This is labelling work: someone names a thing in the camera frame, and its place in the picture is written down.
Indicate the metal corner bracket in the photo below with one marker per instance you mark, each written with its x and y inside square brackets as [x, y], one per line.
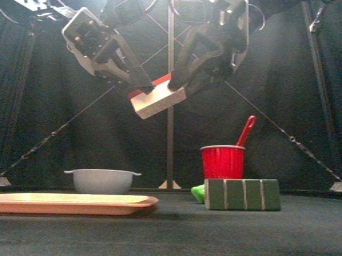
[4, 182]
[337, 186]

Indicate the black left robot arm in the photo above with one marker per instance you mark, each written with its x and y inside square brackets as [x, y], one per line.
[34, 8]

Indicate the metal frame pole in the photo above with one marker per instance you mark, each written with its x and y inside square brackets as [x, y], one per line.
[170, 140]

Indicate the dark side frame pole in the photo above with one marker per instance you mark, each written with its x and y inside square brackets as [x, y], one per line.
[318, 83]

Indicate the orange wooden tray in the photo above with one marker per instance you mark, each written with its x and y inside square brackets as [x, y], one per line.
[75, 203]

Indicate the bright green toy vegetable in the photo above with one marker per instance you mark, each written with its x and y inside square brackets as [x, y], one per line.
[198, 193]

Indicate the red plastic cup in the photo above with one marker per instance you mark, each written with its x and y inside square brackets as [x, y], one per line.
[222, 163]

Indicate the red plastic spoon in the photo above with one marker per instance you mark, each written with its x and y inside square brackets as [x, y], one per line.
[248, 130]

